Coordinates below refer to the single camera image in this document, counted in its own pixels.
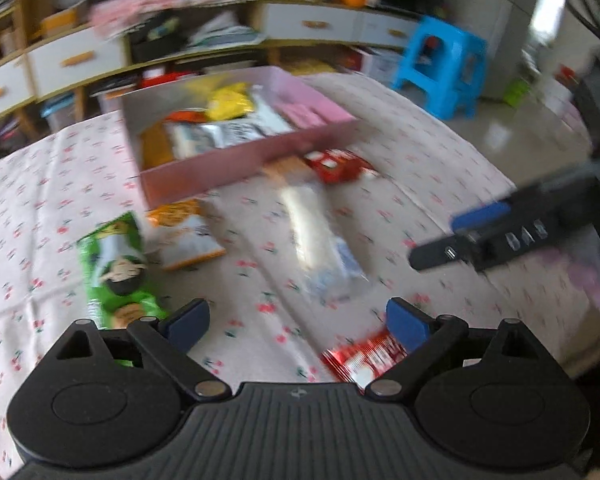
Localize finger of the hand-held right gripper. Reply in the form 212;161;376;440
452;201;512;233
410;234;486;272

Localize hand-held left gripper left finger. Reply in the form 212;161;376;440
40;298;231;402

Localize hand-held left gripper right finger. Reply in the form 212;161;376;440
365;297;551;398

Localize red snack packet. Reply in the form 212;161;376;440
321;332;411;391
302;149;381;186

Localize green snack packet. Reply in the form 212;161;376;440
76;211;168;331

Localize clear white-blue snack packet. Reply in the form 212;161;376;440
277;180;368;301

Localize pink cardboard box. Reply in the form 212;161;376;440
121;66;358;209

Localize gold stick snack packet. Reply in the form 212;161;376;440
140;125;176;168

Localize long silver snack packet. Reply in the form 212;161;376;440
167;119;281;158

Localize white square snack packet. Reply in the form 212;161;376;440
247;87;293;136

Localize yellow snack packet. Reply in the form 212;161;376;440
205;84;256;121

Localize person's right hand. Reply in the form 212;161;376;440
545;250;600;317

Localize orange white snack packet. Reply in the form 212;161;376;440
147;200;227;272

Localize dark stand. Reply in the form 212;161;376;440
560;0;600;153

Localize blue plastic stool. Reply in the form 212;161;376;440
392;15;488;121

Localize orange-brown snack packet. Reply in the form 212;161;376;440
264;157;302;181

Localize white printed box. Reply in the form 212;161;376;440
362;47;406;79

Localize cherry print tablecloth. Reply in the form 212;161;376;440
0;72;600;476

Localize pink snack packet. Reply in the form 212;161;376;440
272;97;331;131

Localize tray of yellow items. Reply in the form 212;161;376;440
285;57;338;77

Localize red flat box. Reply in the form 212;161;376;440
140;72;191;87

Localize clear storage box blue lid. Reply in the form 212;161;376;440
42;92;79;131

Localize wooden cabinet with white drawers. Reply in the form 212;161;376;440
0;0;426;131

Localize black bag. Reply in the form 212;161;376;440
130;15;191;61

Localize folded cloths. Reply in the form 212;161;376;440
187;10;266;52

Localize pink cloth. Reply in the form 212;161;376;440
90;0;301;38

